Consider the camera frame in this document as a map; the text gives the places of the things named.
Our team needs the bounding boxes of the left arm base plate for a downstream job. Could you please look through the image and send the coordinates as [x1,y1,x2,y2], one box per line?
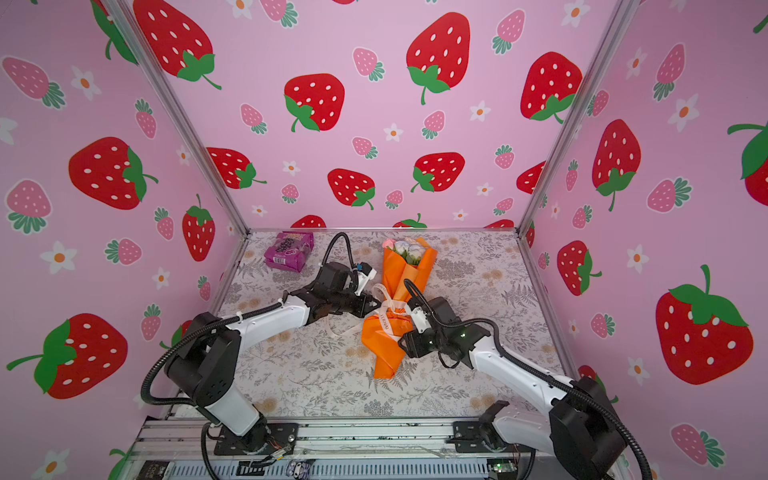
[214,422,299,457]

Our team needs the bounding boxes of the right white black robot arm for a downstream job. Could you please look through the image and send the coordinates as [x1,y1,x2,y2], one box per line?
[399,296,653,479]

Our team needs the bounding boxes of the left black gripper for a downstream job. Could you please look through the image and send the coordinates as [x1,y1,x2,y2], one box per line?
[329,289,382,318]

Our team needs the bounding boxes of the white printed ribbon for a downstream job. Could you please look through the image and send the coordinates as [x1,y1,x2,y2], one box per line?
[326,283,421,343]

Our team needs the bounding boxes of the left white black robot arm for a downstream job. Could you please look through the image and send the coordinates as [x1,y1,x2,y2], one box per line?
[140,262,380,453]

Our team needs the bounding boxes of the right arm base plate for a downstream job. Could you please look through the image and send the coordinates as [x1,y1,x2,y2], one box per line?
[445,420,533,454]

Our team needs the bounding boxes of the purple snack packet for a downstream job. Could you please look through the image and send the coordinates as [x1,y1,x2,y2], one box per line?
[264,231,314,273]

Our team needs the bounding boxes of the white fake rose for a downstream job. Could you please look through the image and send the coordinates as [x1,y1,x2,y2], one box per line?
[393,240,411,256]

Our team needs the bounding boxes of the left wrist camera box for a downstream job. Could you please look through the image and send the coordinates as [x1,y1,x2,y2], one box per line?
[353,262,377,296]

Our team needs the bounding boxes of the aluminium frame rail base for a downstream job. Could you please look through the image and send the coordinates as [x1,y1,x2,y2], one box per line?
[116,417,570,479]

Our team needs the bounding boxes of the orange wrapping paper sheet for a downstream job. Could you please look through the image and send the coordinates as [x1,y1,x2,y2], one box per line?
[361,238,438,380]

